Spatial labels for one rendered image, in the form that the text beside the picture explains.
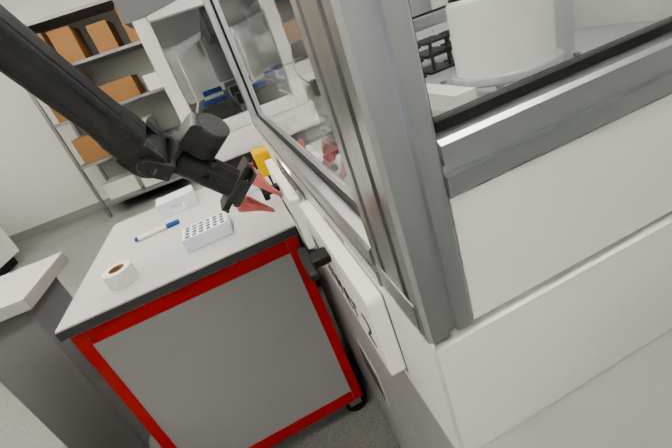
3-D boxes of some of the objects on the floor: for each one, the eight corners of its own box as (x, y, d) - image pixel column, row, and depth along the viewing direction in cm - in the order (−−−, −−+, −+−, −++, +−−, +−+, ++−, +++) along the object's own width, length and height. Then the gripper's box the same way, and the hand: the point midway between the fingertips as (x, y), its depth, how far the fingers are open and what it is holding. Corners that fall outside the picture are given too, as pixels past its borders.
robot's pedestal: (77, 497, 130) (-92, 347, 99) (102, 421, 157) (-24, 284, 126) (161, 457, 134) (24, 299, 103) (171, 389, 161) (66, 248, 130)
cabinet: (538, 728, 65) (467, 475, 32) (342, 338, 157) (271, 169, 124) (887, 444, 82) (1076, 87, 49) (525, 242, 174) (506, 71, 141)
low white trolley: (206, 510, 113) (53, 333, 82) (205, 363, 169) (113, 224, 138) (374, 413, 124) (295, 224, 92) (321, 305, 179) (261, 164, 148)
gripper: (216, 142, 71) (286, 176, 78) (192, 188, 72) (264, 218, 79) (218, 149, 65) (294, 185, 72) (192, 199, 66) (269, 231, 73)
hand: (274, 201), depth 75 cm, fingers open, 3 cm apart
